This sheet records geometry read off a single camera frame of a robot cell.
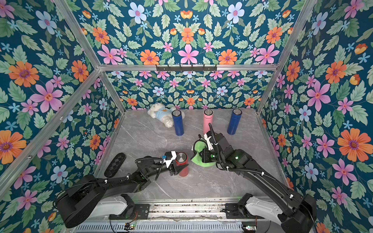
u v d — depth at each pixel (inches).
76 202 16.6
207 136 26.6
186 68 36.7
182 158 27.7
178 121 36.7
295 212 15.0
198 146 28.7
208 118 35.5
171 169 26.6
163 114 41.6
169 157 24.8
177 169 27.1
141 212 29.0
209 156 25.1
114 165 34.2
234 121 37.3
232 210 29.0
